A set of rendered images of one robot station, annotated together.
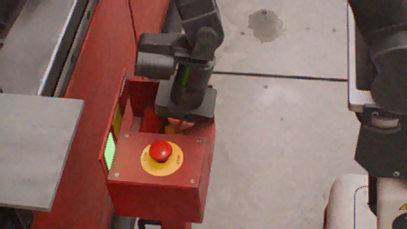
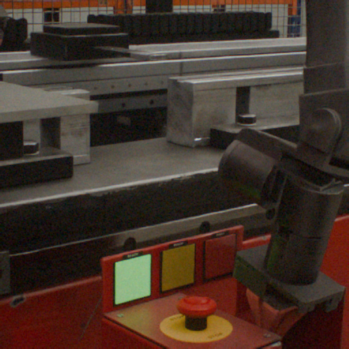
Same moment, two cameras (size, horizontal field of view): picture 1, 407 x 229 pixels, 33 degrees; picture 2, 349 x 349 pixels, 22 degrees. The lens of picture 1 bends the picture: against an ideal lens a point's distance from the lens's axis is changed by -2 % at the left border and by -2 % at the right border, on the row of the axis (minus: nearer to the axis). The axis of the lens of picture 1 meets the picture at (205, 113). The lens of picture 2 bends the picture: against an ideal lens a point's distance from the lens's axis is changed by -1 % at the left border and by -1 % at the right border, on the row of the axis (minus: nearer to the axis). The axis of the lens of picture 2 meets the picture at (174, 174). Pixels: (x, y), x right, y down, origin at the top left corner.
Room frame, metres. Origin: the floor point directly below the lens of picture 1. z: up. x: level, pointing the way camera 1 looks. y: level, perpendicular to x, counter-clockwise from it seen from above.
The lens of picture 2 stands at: (0.02, -0.41, 1.13)
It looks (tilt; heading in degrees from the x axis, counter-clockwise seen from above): 13 degrees down; 38
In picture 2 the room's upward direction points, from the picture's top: 1 degrees clockwise
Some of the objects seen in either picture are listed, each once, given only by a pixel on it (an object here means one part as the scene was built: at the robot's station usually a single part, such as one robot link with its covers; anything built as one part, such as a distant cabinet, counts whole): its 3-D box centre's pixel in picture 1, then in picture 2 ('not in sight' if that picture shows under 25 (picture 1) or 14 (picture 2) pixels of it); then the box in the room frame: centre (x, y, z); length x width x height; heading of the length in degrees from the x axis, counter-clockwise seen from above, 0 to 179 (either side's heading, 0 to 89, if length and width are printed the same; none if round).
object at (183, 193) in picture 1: (163, 145); (222, 340); (0.73, 0.08, 0.75); 0.20 x 0.16 x 0.18; 169
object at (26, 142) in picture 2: not in sight; (27, 147); (0.74, 0.38, 0.91); 0.03 x 0.03 x 0.02
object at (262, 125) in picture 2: not in sight; (293, 128); (1.19, 0.28, 0.89); 0.30 x 0.05 x 0.03; 168
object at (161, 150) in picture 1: (161, 154); (196, 316); (0.68, 0.08, 0.79); 0.04 x 0.04 x 0.04
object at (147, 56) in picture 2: not in sight; (106, 44); (1.04, 0.52, 1.01); 0.26 x 0.12 x 0.05; 78
